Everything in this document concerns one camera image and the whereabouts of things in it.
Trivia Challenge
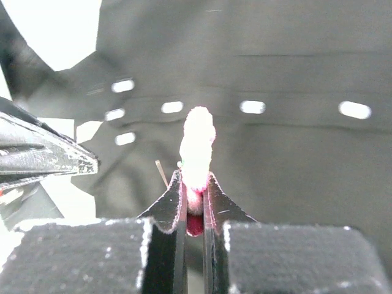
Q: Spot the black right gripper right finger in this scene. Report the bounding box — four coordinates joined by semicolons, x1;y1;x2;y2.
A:
203;172;256;293

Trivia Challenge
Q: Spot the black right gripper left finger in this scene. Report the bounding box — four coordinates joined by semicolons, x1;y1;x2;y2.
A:
139;170;187;293

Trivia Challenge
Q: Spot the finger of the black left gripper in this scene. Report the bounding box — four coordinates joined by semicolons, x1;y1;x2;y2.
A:
1;97;100;187

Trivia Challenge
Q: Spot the pink flower plush brooch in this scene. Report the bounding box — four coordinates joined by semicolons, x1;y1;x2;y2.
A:
179;106;216;237

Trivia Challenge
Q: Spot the black button-up shirt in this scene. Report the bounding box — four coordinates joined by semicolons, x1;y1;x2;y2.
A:
0;0;392;230

